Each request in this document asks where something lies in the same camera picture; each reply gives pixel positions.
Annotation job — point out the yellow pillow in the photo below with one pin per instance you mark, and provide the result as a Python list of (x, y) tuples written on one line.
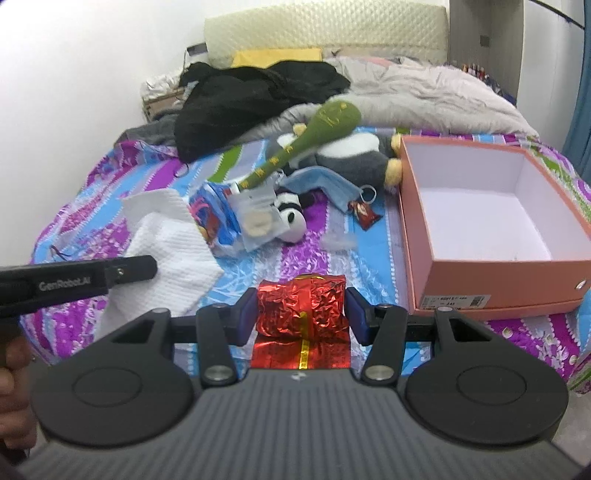
[(263, 58)]

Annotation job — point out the white folded towel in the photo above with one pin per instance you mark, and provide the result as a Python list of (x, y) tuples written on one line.
[(162, 227)]

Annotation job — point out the blue plastic bag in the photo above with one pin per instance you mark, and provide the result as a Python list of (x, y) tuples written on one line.
[(212, 212)]

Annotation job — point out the colourful striped bedsheet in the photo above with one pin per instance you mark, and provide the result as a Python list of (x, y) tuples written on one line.
[(92, 226)]

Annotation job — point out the clear plastic pouch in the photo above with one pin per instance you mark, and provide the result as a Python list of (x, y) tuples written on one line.
[(258, 219)]

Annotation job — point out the black garment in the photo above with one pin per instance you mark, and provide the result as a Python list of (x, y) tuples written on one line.
[(224, 104)]

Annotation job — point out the grey penguin plush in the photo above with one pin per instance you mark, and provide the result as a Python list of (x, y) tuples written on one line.
[(363, 158)]

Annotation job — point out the left hand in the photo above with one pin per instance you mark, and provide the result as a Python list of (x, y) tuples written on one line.
[(18, 423)]

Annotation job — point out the green plush massage stick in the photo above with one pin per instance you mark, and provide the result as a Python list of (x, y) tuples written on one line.
[(333, 121)]

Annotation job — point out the small red candy packet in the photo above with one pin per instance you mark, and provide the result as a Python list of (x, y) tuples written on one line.
[(364, 214)]

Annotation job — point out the pink cardboard box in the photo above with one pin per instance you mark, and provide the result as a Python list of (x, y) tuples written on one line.
[(489, 231)]

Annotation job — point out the blue face mask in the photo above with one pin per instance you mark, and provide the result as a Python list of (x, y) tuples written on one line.
[(338, 189)]

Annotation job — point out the small panda plush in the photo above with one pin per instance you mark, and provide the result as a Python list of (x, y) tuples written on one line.
[(292, 214)]

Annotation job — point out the grey quilt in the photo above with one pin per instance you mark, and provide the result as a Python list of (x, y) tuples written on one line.
[(407, 95)]

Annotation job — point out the cream padded headboard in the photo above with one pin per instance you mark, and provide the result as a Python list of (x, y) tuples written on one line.
[(407, 28)]

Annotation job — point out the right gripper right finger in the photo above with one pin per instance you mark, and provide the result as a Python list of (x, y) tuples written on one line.
[(382, 327)]

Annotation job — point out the red foil snack packet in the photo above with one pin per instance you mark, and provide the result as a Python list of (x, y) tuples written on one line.
[(302, 325)]

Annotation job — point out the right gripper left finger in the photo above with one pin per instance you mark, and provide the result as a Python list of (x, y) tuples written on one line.
[(220, 326)]

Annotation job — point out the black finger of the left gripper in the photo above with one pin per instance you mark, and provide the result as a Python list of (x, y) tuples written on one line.
[(26, 289)]

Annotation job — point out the blue curtain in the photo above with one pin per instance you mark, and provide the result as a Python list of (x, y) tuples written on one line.
[(577, 144)]

